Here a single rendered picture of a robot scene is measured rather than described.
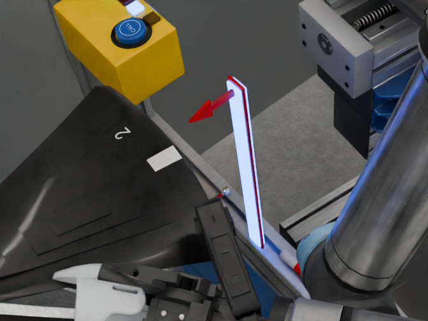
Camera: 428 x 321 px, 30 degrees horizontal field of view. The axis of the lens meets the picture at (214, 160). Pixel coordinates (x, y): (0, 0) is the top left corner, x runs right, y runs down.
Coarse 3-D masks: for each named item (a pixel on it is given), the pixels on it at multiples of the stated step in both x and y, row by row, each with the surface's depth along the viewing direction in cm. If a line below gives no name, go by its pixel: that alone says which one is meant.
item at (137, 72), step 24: (72, 0) 110; (96, 0) 110; (72, 24) 107; (96, 24) 107; (168, 24) 105; (72, 48) 114; (96, 48) 104; (120, 48) 104; (144, 48) 103; (168, 48) 106; (96, 72) 111; (120, 72) 103; (144, 72) 106; (168, 72) 109; (144, 96) 109
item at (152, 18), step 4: (152, 12) 106; (148, 16) 106; (152, 16) 106; (156, 16) 106; (144, 20) 106; (148, 20) 105; (152, 20) 105; (156, 20) 105; (148, 24) 105; (152, 24) 105
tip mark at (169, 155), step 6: (168, 150) 80; (174, 150) 80; (156, 156) 80; (162, 156) 80; (168, 156) 80; (174, 156) 80; (180, 156) 80; (150, 162) 79; (156, 162) 80; (162, 162) 80; (168, 162) 80; (156, 168) 79
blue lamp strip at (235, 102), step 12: (228, 84) 83; (240, 96) 82; (240, 108) 84; (240, 120) 86; (240, 132) 88; (240, 144) 90; (240, 156) 93; (240, 168) 95; (252, 192) 97; (252, 204) 99; (252, 216) 102; (252, 228) 105; (252, 240) 108
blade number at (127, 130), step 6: (120, 126) 81; (126, 126) 81; (114, 132) 81; (120, 132) 81; (126, 132) 81; (132, 132) 81; (108, 138) 81; (114, 138) 81; (120, 138) 81; (126, 138) 81; (114, 144) 80; (120, 144) 80
